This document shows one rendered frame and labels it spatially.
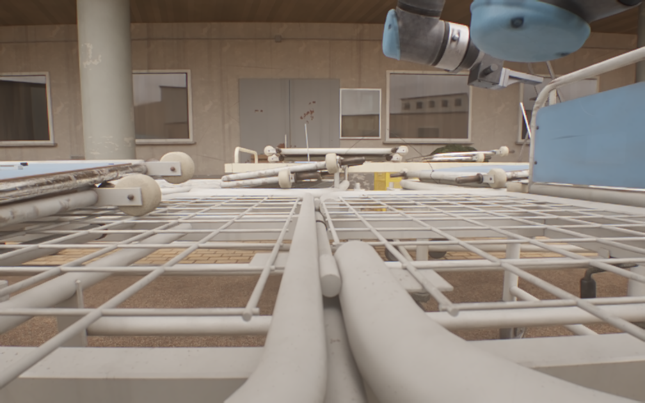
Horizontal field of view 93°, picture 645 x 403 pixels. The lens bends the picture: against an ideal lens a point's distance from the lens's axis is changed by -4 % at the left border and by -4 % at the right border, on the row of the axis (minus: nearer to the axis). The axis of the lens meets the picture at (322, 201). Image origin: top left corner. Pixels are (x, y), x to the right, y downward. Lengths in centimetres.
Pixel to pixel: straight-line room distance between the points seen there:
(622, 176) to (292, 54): 621
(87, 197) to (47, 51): 781
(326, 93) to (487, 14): 615
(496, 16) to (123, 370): 35
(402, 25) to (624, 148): 48
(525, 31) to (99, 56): 491
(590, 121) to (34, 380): 92
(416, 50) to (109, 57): 457
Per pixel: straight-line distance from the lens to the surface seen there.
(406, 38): 74
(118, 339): 133
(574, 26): 32
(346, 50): 673
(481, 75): 79
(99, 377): 24
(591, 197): 86
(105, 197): 56
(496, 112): 742
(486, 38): 34
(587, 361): 26
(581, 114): 90
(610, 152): 84
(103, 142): 487
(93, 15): 523
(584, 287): 81
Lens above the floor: 56
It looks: 6 degrees down
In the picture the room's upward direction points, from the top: straight up
